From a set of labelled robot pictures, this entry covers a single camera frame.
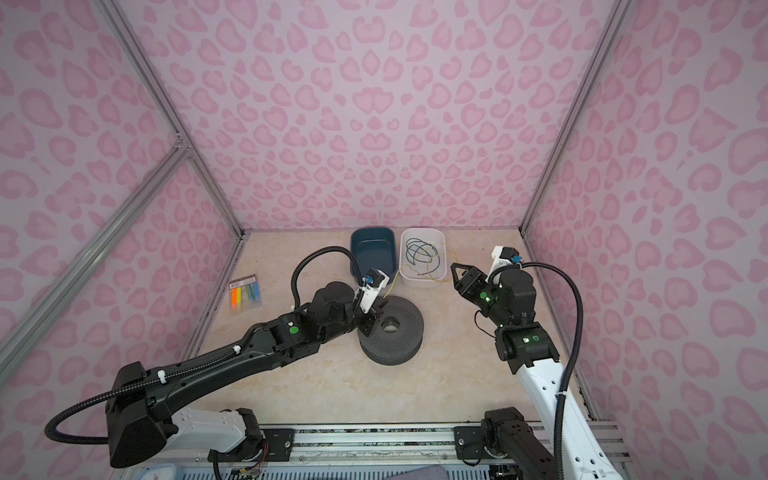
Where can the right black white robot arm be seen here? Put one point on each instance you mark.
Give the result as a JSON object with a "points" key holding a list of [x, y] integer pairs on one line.
{"points": [[533, 358]]}

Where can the diagonal aluminium frame strut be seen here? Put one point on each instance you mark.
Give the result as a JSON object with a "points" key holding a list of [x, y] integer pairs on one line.
{"points": [[38, 320]]}

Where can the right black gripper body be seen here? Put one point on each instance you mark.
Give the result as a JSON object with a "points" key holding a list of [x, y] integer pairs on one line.
{"points": [[491, 306]]}

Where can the white plastic tray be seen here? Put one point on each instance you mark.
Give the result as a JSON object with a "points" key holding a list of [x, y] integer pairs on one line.
{"points": [[423, 257]]}

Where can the left aluminium frame strut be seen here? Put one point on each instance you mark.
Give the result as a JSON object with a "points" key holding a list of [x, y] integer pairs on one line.
{"points": [[129, 42]]}

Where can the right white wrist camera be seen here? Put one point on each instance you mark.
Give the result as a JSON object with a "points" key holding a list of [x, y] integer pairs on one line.
{"points": [[503, 256]]}

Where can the black perforated cable spool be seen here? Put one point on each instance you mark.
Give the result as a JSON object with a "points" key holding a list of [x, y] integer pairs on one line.
{"points": [[397, 336]]}

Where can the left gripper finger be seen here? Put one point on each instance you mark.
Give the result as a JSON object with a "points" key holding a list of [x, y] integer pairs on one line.
{"points": [[376, 310], [365, 323]]}

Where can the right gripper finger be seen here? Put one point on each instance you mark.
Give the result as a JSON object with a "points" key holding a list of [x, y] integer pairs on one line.
{"points": [[472, 287], [466, 275]]}

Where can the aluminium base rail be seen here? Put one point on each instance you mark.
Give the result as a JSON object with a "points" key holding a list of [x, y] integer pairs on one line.
{"points": [[347, 451]]}

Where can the right aluminium frame strut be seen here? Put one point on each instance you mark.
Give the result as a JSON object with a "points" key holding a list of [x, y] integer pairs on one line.
{"points": [[620, 16]]}

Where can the dark teal plastic tray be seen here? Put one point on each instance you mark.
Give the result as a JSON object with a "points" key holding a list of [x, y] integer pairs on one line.
{"points": [[374, 248]]}

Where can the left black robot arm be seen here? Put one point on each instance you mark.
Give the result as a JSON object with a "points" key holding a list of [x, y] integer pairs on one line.
{"points": [[140, 407]]}

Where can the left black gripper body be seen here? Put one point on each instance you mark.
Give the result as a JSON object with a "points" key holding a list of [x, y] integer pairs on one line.
{"points": [[348, 326]]}

